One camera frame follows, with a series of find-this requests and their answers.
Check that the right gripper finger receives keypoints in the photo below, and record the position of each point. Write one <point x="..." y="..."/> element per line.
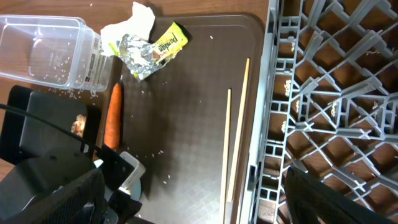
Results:
<point x="310" y="201"/>

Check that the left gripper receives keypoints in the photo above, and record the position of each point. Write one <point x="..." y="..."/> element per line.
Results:
<point x="115" y="171"/>

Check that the brown food scrap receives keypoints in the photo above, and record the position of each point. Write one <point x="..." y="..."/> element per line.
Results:
<point x="78" y="125"/>

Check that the light blue rice bowl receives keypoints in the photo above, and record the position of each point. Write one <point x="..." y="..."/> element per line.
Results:
<point x="135" y="189"/>

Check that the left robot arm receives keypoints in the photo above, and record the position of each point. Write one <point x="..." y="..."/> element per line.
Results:
<point x="64" y="186"/>

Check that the grey dishwasher rack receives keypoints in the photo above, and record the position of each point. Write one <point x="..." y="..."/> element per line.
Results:
<point x="327" y="104"/>

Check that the orange carrot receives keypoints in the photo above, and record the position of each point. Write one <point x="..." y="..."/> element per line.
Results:
<point x="113" y="119"/>

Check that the dark brown serving tray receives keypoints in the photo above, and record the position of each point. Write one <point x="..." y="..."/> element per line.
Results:
<point x="173" y="121"/>

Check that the left wooden chopstick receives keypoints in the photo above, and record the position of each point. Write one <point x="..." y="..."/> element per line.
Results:
<point x="224" y="167"/>

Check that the crumpled foil wrapper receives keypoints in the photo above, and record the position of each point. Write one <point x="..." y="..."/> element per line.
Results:
<point x="139" y="56"/>

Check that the clear plastic bin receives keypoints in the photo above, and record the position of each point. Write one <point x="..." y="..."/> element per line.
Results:
<point x="53" y="51"/>

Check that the yellow snack packet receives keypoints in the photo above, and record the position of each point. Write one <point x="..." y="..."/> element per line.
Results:
<point x="169" y="44"/>

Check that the crumpled white paper napkin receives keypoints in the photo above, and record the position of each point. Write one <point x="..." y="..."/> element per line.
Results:
<point x="139" y="24"/>

